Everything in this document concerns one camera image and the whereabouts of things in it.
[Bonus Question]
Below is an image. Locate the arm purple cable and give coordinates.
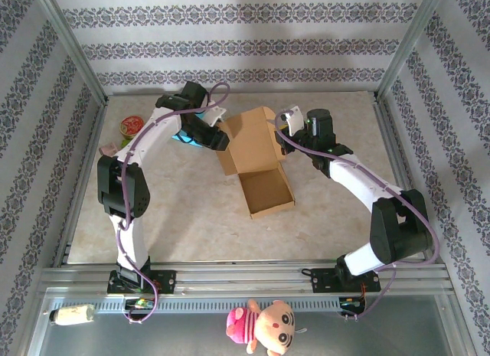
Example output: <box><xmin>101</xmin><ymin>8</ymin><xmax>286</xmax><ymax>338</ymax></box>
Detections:
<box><xmin>274</xmin><ymin>109</ymin><xmax>442</xmax><ymax>322</ymax></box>
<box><xmin>116</xmin><ymin>83</ymin><xmax>231</xmax><ymax>325</ymax></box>

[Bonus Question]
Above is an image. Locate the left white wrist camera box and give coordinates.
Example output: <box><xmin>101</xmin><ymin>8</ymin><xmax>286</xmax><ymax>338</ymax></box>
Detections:
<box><xmin>202</xmin><ymin>106</ymin><xmax>227</xmax><ymax>128</ymax></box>

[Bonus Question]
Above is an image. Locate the red round tin can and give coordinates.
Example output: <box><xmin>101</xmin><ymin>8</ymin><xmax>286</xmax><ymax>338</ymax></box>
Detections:
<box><xmin>119</xmin><ymin>116</ymin><xmax>146</xmax><ymax>137</ymax></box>

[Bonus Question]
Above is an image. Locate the aluminium frame post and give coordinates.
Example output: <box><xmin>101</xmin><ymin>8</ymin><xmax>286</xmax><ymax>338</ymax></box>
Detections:
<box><xmin>377</xmin><ymin>0</ymin><xmax>449</xmax><ymax>101</ymax></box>
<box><xmin>32</xmin><ymin>0</ymin><xmax>110</xmax><ymax>104</ymax></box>

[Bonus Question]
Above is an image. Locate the slotted grey cable duct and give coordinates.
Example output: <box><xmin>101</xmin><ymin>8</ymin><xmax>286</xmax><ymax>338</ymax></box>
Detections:
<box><xmin>91</xmin><ymin>296</ymin><xmax>369</xmax><ymax>315</ymax></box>

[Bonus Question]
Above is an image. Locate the grey metal sheet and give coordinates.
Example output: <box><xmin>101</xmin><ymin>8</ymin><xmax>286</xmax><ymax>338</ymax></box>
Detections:
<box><xmin>26</xmin><ymin>289</ymin><xmax>475</xmax><ymax>356</ymax></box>

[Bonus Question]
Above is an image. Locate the left aluminium side rail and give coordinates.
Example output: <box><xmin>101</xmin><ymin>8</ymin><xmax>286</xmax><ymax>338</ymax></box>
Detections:
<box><xmin>51</xmin><ymin>99</ymin><xmax>110</xmax><ymax>268</ymax></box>

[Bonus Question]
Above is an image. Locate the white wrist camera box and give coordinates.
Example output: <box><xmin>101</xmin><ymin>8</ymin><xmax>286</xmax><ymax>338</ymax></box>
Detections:
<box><xmin>202</xmin><ymin>106</ymin><xmax>227</xmax><ymax>128</ymax></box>
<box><xmin>281</xmin><ymin>105</ymin><xmax>304</xmax><ymax>137</ymax></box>

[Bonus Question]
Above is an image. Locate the small circuit board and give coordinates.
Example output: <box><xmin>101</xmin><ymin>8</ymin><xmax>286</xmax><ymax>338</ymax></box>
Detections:
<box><xmin>338</xmin><ymin>296</ymin><xmax>367</xmax><ymax>315</ymax></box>
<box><xmin>124</xmin><ymin>298</ymin><xmax>158</xmax><ymax>312</ymax></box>

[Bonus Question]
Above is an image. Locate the aluminium mounting rail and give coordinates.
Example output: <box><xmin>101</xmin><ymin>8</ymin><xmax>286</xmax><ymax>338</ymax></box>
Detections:
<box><xmin>38</xmin><ymin>260</ymin><xmax>451</xmax><ymax>296</ymax></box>

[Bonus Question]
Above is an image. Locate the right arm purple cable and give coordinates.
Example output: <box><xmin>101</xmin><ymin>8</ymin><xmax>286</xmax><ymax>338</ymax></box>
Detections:
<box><xmin>274</xmin><ymin>109</ymin><xmax>442</xmax><ymax>322</ymax></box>

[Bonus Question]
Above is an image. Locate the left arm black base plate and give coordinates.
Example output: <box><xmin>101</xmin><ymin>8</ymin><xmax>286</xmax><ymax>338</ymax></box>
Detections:
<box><xmin>106</xmin><ymin>269</ymin><xmax>178</xmax><ymax>295</ymax></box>

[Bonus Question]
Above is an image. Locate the brown cardboard box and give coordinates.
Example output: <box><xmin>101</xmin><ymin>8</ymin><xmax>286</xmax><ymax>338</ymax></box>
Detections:
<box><xmin>214</xmin><ymin>106</ymin><xmax>296</xmax><ymax>220</ymax></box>

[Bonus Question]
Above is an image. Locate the pink plush doll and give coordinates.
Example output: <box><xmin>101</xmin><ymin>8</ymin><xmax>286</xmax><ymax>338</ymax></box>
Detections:
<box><xmin>225</xmin><ymin>299</ymin><xmax>298</xmax><ymax>356</ymax></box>

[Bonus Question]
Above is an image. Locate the left small circuit board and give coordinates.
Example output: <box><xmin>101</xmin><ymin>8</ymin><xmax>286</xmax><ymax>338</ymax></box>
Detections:
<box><xmin>124</xmin><ymin>298</ymin><xmax>158</xmax><ymax>312</ymax></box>

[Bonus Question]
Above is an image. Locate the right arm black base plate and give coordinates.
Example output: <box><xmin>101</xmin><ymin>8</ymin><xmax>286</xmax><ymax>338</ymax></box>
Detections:
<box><xmin>302</xmin><ymin>266</ymin><xmax>382</xmax><ymax>294</ymax></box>

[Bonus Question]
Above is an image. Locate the right aluminium frame post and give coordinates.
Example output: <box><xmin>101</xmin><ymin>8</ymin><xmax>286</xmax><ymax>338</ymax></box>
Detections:
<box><xmin>377</xmin><ymin>0</ymin><xmax>449</xmax><ymax>101</ymax></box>

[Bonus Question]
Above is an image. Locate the right aluminium side rail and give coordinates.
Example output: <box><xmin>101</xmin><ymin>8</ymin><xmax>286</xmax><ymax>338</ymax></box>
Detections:
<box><xmin>373</xmin><ymin>95</ymin><xmax>445</xmax><ymax>266</ymax></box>

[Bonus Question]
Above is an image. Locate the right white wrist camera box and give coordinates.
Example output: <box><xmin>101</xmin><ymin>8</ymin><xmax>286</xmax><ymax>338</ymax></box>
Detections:
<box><xmin>281</xmin><ymin>105</ymin><xmax>304</xmax><ymax>137</ymax></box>

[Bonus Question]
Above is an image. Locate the beige cork-coloured bottle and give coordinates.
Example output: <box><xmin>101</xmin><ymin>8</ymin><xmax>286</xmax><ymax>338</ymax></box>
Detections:
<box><xmin>48</xmin><ymin>303</ymin><xmax>96</xmax><ymax>327</ymax></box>

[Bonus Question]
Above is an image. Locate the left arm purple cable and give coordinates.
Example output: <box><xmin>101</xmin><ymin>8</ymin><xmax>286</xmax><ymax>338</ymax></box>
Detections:
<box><xmin>116</xmin><ymin>83</ymin><xmax>231</xmax><ymax>325</ymax></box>

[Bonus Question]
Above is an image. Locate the right small circuit board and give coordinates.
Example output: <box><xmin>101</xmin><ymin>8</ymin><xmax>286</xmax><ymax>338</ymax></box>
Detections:
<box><xmin>338</xmin><ymin>296</ymin><xmax>367</xmax><ymax>315</ymax></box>

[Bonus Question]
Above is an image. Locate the white and blue paper box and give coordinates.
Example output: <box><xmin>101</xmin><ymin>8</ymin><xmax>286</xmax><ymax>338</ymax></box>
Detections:
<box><xmin>171</xmin><ymin>128</ymin><xmax>204</xmax><ymax>149</ymax></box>

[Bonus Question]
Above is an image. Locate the left aluminium frame post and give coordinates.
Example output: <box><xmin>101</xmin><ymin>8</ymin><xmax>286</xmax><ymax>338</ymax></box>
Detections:
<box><xmin>32</xmin><ymin>0</ymin><xmax>110</xmax><ymax>104</ymax></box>

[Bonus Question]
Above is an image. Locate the aluminium side rail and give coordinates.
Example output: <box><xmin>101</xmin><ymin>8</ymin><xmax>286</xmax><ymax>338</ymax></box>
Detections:
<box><xmin>51</xmin><ymin>99</ymin><xmax>110</xmax><ymax>268</ymax></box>
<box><xmin>373</xmin><ymin>95</ymin><xmax>445</xmax><ymax>266</ymax></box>

